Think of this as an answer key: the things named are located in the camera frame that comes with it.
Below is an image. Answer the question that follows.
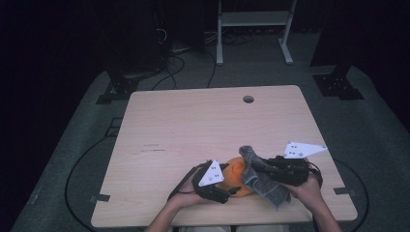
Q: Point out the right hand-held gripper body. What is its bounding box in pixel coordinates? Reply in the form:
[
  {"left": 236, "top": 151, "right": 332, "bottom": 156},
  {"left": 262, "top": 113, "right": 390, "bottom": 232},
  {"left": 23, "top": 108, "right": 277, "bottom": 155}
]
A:
[{"left": 268, "top": 140, "right": 329, "bottom": 188}]

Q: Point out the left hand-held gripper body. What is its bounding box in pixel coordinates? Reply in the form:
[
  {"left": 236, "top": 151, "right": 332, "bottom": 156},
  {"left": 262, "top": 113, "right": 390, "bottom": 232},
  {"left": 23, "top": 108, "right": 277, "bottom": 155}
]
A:
[{"left": 190, "top": 159, "right": 232, "bottom": 205}]

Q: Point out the grey cloth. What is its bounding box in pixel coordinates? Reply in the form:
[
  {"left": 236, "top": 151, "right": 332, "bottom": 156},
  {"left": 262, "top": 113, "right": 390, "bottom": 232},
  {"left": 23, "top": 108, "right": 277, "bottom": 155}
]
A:
[{"left": 238, "top": 145, "right": 292, "bottom": 210}]

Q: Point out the orange plush toy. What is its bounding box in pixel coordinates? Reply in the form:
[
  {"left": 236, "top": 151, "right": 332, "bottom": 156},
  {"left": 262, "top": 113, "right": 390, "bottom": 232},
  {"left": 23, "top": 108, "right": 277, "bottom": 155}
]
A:
[{"left": 221, "top": 156, "right": 256, "bottom": 198}]

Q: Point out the person's left hand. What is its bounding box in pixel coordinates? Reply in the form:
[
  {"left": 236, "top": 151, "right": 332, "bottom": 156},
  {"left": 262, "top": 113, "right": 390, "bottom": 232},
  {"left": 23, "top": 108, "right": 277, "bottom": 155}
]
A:
[{"left": 166, "top": 175, "right": 208, "bottom": 211}]

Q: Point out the person's right hand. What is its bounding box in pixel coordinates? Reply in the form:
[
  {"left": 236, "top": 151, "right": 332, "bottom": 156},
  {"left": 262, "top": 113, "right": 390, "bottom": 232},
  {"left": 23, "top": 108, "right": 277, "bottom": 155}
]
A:
[{"left": 285, "top": 173, "right": 324, "bottom": 215}]

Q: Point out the dark tape strip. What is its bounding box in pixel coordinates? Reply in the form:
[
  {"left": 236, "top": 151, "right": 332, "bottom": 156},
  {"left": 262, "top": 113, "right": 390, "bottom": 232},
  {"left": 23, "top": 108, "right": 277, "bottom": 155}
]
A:
[
  {"left": 89, "top": 193, "right": 111, "bottom": 203},
  {"left": 333, "top": 187, "right": 358, "bottom": 198}
]

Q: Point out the black stand base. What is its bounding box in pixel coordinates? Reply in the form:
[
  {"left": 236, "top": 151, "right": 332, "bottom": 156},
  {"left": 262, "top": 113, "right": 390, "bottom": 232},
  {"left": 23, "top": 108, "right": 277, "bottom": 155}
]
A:
[
  {"left": 311, "top": 63, "right": 366, "bottom": 102},
  {"left": 95, "top": 69, "right": 140, "bottom": 105}
]

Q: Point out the white metal stand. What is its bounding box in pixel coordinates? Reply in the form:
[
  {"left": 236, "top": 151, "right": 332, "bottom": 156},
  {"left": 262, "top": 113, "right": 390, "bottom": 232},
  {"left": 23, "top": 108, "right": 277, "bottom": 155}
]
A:
[{"left": 216, "top": 0, "right": 298, "bottom": 67}]

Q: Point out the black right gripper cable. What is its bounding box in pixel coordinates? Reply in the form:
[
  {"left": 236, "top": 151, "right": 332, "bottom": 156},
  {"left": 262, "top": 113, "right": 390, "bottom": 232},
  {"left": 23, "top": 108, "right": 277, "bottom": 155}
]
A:
[{"left": 305, "top": 161, "right": 324, "bottom": 189}]

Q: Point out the thin black floor cable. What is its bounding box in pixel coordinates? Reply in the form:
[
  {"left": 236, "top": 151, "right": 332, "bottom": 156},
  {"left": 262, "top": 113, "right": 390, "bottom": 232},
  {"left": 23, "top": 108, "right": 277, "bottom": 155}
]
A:
[
  {"left": 150, "top": 53, "right": 187, "bottom": 92},
  {"left": 205, "top": 50, "right": 218, "bottom": 89}
]

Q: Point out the black floor tape frame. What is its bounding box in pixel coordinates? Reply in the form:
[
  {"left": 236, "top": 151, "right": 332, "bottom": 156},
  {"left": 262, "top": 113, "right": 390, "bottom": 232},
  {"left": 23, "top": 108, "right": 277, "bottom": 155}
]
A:
[{"left": 105, "top": 117, "right": 124, "bottom": 138}]

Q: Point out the tangle of dark cables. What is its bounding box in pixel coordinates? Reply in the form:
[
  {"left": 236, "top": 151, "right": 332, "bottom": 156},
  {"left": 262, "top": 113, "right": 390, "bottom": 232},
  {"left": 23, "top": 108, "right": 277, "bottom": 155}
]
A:
[{"left": 221, "top": 31, "right": 255, "bottom": 46}]

